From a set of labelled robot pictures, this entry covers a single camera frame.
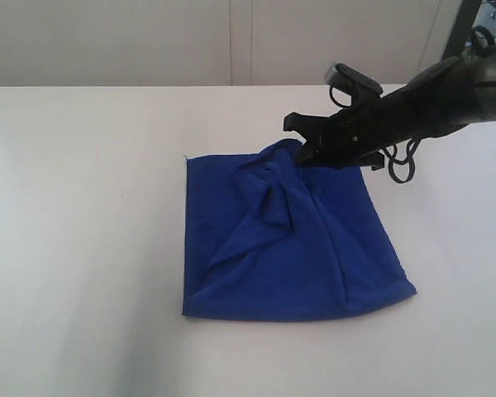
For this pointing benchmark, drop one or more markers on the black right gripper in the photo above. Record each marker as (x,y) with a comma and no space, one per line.
(436,103)

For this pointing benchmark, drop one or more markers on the blue towel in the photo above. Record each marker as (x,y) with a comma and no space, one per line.
(267,240)

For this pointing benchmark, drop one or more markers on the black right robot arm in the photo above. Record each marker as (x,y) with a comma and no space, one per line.
(484,89)

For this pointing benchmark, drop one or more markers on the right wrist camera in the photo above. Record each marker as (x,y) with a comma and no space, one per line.
(353,83)

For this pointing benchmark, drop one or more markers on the black window frame post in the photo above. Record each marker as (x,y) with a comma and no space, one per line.
(461,27)

